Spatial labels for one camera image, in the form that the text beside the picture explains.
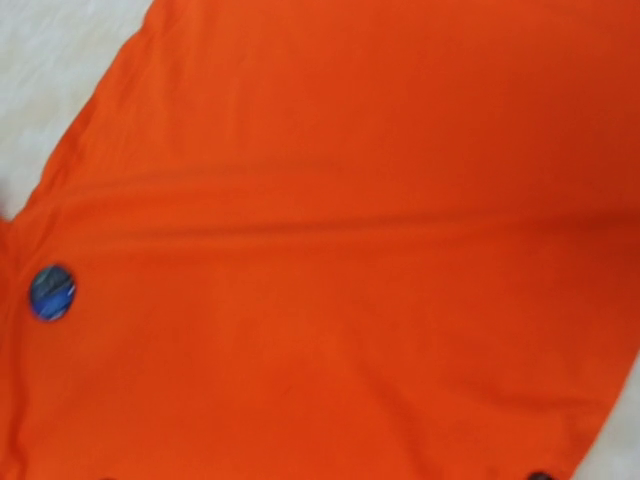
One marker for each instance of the red t-shirt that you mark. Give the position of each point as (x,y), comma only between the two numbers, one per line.
(334,240)

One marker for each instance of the blue round brooch on shirt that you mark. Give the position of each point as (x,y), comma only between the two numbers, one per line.
(52,292)

